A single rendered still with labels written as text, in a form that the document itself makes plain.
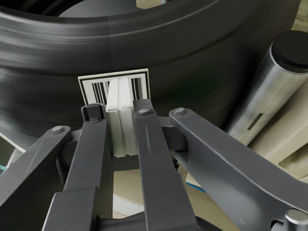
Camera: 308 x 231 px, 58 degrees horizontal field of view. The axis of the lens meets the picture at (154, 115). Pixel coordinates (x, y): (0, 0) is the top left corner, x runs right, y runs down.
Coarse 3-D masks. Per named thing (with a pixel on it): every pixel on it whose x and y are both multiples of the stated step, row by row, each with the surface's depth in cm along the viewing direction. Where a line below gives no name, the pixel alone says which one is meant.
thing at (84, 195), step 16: (96, 112) 14; (96, 128) 14; (80, 144) 12; (96, 144) 12; (80, 160) 11; (96, 160) 11; (112, 160) 14; (80, 176) 10; (96, 176) 10; (112, 176) 13; (64, 192) 8; (80, 192) 8; (96, 192) 8; (112, 192) 12; (64, 208) 8; (80, 208) 7; (96, 208) 8; (112, 208) 12; (48, 224) 7; (64, 224) 7; (80, 224) 7
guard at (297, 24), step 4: (304, 8) 72; (296, 16) 75; (296, 20) 77; (300, 20) 77; (296, 24) 76; (300, 24) 76; (304, 24) 76; (296, 28) 77; (300, 28) 77; (304, 28) 76
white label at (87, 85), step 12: (120, 72) 24; (132, 72) 24; (144, 72) 24; (84, 84) 24; (96, 84) 24; (108, 84) 24; (132, 84) 25; (144, 84) 25; (84, 96) 25; (96, 96) 25; (132, 96) 25; (144, 96) 26
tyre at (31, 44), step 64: (0, 0) 58; (64, 0) 65; (192, 0) 27; (256, 0) 28; (0, 64) 25; (64, 64) 25; (128, 64) 25; (192, 64) 26; (256, 64) 30; (0, 128) 34
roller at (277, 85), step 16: (288, 32) 25; (304, 32) 25; (272, 48) 25; (288, 48) 25; (304, 48) 25; (272, 64) 26; (288, 64) 24; (304, 64) 24; (256, 80) 29; (272, 80) 27; (288, 80) 26; (304, 80) 26; (256, 96) 30; (272, 96) 28; (288, 96) 28; (240, 112) 35; (256, 112) 32; (272, 112) 32; (224, 128) 43; (240, 128) 37; (256, 128) 36
